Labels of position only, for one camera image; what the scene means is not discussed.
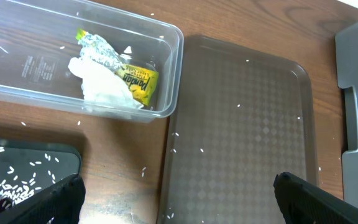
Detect white rice grains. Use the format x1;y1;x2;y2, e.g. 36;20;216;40
0;146;63;210

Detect yellow silver snack wrapper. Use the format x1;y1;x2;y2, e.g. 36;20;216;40
76;29;159;106

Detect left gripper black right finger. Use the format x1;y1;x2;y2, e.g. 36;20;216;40
273;172;358;224

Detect white tissue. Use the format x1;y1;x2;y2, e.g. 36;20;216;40
68;57;144;109

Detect clear plastic bin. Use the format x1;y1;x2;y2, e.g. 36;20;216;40
0;1;184;123

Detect black plastic tray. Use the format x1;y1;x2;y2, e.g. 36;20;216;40
0;139;81;212

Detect dark brown serving tray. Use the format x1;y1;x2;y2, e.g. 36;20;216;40
157;35;318;223

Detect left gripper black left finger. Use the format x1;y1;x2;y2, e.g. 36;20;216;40
0;174;86;224

